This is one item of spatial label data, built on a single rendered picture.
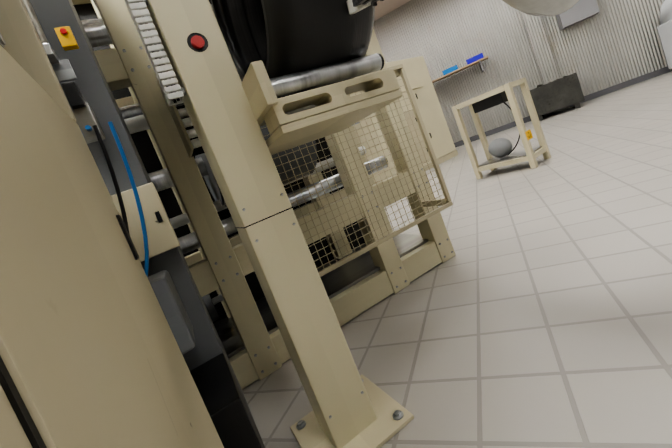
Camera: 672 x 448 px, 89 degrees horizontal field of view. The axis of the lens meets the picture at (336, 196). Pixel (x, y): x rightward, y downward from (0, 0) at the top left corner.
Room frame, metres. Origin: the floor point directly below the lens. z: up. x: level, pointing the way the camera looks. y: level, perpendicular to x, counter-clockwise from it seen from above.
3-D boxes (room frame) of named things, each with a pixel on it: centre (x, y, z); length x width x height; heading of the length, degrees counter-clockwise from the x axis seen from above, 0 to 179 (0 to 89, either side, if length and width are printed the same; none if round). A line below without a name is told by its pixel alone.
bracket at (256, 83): (0.93, 0.14, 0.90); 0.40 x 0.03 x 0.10; 25
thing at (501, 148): (3.35, -1.74, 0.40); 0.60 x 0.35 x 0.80; 35
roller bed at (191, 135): (1.26, 0.34, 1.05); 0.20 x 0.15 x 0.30; 115
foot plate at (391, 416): (0.88, 0.20, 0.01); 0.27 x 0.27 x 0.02; 25
